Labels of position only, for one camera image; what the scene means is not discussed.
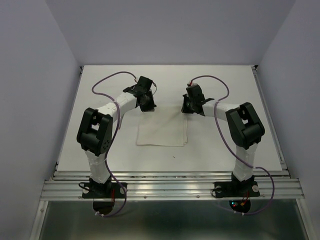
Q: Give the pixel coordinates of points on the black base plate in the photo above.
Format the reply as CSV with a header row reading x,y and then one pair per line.
x,y
108,190
230,189

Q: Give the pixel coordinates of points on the white cloth napkin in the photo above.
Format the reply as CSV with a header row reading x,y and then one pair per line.
x,y
166,126

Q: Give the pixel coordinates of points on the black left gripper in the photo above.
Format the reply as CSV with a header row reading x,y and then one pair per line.
x,y
150,107

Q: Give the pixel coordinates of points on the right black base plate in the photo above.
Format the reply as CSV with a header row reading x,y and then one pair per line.
x,y
230,189

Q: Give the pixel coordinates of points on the aluminium front rail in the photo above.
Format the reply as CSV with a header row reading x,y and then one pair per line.
x,y
149,186

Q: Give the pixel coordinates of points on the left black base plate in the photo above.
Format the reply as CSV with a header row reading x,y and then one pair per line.
x,y
108,190

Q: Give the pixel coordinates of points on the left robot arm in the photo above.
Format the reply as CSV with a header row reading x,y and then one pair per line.
x,y
97,131

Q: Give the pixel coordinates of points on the aluminium right side rail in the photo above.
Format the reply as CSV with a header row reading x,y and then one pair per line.
x,y
270,123

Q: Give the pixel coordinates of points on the aluminium rail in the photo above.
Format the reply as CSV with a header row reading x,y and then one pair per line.
x,y
270,123
149,186

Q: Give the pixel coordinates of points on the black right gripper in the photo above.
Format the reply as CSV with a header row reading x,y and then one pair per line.
x,y
184,109

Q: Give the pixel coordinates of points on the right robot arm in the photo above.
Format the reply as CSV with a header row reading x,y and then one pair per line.
x,y
246,131

